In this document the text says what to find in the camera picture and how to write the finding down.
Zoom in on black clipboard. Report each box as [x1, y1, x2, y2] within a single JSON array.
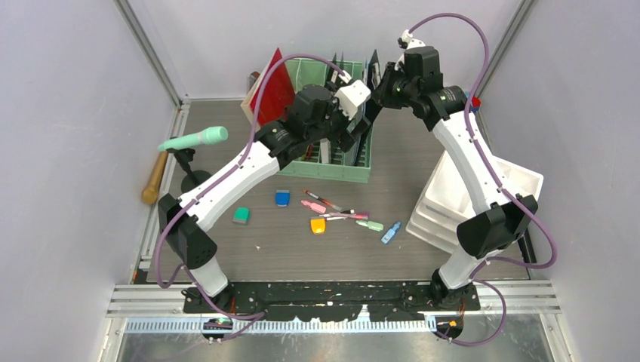
[[352, 49, 382, 166]]

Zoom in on white drawer organizer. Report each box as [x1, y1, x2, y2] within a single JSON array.
[[405, 152, 543, 254]]

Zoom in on yellow book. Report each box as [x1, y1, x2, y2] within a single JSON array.
[[303, 145, 314, 161]]

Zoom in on black book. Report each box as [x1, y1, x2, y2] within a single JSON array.
[[325, 54, 343, 92]]

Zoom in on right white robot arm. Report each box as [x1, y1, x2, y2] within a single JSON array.
[[373, 41, 538, 310]]

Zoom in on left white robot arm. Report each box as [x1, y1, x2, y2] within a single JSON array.
[[158, 81, 371, 312]]

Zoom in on green file organizer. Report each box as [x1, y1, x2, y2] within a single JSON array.
[[280, 58, 373, 183]]

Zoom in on red black pen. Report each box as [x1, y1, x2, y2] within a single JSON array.
[[303, 189, 343, 212]]

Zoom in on red notebook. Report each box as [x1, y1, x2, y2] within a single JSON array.
[[241, 48, 295, 129]]

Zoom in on pink highlighter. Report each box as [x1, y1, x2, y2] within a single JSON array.
[[300, 200, 327, 214]]

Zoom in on colourful toy blocks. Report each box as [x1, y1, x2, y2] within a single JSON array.
[[467, 94, 482, 112]]

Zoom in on pink pen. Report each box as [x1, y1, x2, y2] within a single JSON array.
[[320, 213, 369, 220]]

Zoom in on small blue eraser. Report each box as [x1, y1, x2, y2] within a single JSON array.
[[275, 190, 291, 207]]

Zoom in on orange eraser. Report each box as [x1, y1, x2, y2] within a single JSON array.
[[309, 217, 327, 235]]

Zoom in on green highlighter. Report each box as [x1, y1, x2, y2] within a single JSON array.
[[355, 220, 384, 232]]

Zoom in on mint green microphone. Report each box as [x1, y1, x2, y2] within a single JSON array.
[[157, 126, 229, 152]]

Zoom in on green eraser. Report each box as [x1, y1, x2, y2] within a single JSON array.
[[232, 207, 251, 225]]

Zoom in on black microphone stand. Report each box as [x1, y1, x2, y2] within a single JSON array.
[[172, 148, 211, 193]]

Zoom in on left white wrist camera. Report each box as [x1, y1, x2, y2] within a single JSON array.
[[334, 80, 371, 121]]

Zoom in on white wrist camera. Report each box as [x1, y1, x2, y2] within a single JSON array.
[[334, 80, 371, 121], [394, 29, 426, 70]]

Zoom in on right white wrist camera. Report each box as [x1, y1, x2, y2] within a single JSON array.
[[394, 29, 426, 70]]

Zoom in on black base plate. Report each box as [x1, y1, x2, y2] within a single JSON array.
[[181, 281, 480, 322]]

